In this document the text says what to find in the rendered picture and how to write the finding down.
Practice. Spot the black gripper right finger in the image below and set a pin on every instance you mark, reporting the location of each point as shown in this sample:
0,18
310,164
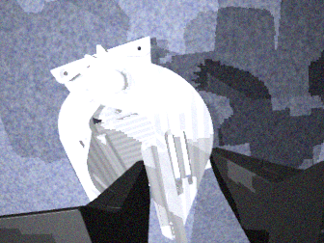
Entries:
273,203

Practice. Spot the white curved plate with holes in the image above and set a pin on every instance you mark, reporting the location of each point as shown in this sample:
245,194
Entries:
70,75

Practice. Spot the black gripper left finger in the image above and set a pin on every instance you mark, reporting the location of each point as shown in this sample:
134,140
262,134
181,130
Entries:
120,214

